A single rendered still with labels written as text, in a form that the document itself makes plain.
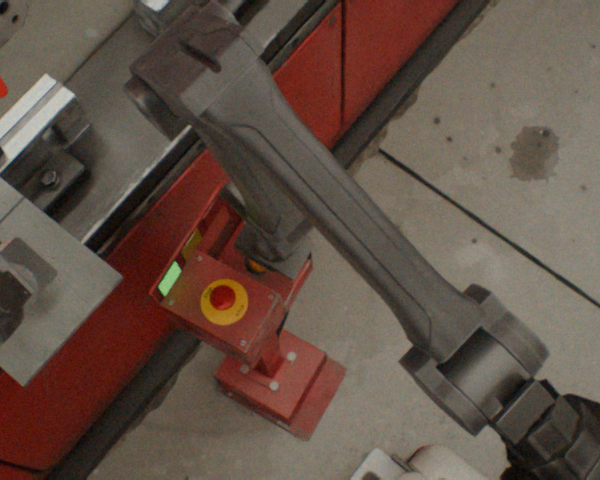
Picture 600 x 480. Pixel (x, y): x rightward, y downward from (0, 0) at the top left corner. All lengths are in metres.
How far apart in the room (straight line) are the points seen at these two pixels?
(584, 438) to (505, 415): 0.08
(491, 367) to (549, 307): 1.39
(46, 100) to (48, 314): 0.33
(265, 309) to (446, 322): 0.58
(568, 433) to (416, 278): 0.20
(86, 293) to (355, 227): 0.50
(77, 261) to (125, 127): 0.29
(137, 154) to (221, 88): 0.66
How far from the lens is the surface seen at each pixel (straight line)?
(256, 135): 0.67
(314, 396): 2.04
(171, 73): 0.68
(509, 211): 2.22
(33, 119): 1.27
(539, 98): 2.38
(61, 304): 1.12
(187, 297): 1.31
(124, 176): 1.30
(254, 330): 1.29
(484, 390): 0.78
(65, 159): 1.30
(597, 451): 0.84
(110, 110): 1.36
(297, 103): 1.62
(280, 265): 1.22
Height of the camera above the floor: 2.02
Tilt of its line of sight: 70 degrees down
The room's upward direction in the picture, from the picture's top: 8 degrees counter-clockwise
